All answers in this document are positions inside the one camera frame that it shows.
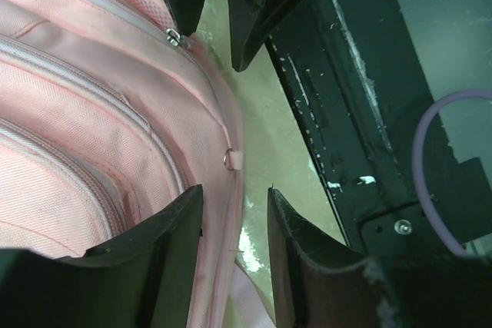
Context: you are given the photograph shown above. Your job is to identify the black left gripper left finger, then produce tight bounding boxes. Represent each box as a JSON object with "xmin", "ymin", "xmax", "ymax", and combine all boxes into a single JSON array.
[{"xmin": 1, "ymin": 185, "xmax": 203, "ymax": 327}]

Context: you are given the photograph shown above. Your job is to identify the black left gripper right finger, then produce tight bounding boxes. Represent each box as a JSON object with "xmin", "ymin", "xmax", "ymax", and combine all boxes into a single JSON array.
[{"xmin": 268, "ymin": 188, "xmax": 491, "ymax": 327}]

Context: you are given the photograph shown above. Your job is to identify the pink student backpack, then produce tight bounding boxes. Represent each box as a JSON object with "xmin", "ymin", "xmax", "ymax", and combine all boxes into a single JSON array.
[{"xmin": 1, "ymin": 0, "xmax": 274, "ymax": 327}]

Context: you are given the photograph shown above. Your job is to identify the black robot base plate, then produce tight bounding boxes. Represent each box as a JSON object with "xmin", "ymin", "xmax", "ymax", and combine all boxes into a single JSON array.
[{"xmin": 264, "ymin": 0, "xmax": 492, "ymax": 258}]

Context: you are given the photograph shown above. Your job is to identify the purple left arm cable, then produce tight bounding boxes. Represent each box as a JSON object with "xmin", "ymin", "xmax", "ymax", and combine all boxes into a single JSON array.
[{"xmin": 411, "ymin": 89, "xmax": 492, "ymax": 256}]

